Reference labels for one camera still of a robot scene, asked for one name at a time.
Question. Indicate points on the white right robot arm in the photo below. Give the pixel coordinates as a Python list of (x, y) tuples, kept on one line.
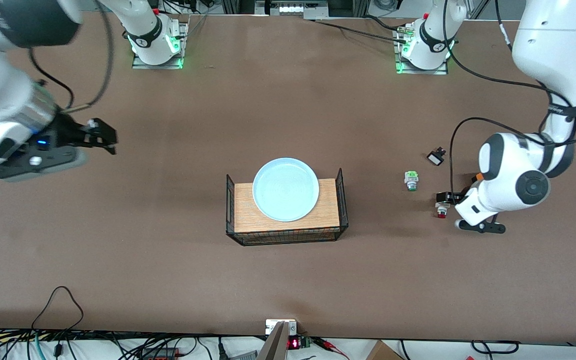
[(3, 100)]

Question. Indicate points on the wooden board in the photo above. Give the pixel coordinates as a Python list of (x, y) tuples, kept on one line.
[(329, 212)]

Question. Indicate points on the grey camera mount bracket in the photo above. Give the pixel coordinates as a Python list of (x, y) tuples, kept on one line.
[(278, 340)]

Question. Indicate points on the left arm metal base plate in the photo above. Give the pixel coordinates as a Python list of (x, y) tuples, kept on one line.
[(403, 67)]

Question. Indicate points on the black switch with white face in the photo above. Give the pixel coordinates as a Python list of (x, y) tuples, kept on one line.
[(435, 158)]

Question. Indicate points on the green push button switch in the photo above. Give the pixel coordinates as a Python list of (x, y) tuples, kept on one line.
[(411, 180)]

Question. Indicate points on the light blue round plate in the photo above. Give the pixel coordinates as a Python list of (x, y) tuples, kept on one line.
[(285, 190)]

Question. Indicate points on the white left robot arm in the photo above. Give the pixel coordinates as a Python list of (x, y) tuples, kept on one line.
[(513, 170)]

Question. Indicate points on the red digit display module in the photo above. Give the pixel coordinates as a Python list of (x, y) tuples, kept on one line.
[(294, 343)]

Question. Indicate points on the brown cardboard box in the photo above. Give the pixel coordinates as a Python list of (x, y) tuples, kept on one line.
[(383, 352)]

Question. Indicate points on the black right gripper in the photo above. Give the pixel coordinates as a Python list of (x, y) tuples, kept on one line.
[(68, 132)]

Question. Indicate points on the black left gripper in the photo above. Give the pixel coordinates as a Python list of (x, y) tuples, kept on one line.
[(455, 197)]

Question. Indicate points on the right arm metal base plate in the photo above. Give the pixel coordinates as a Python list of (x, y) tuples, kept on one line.
[(180, 55)]

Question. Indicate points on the red push button switch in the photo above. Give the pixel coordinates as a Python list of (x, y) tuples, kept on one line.
[(441, 212)]

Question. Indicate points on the aluminium frame with lights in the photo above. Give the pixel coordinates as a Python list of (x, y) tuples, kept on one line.
[(292, 7)]

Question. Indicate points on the orange button enclosure box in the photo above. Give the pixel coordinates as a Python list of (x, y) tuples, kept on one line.
[(479, 176)]

